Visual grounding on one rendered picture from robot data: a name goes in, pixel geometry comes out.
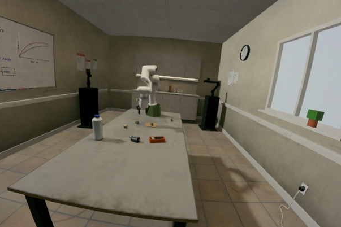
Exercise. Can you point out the tan square mat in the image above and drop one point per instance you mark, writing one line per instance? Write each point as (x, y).
(148, 125)

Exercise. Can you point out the orange pocket multimeter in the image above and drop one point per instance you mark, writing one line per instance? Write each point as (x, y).
(156, 139)

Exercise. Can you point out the white bottle with blue cap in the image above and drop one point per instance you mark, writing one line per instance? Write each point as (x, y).
(97, 128)

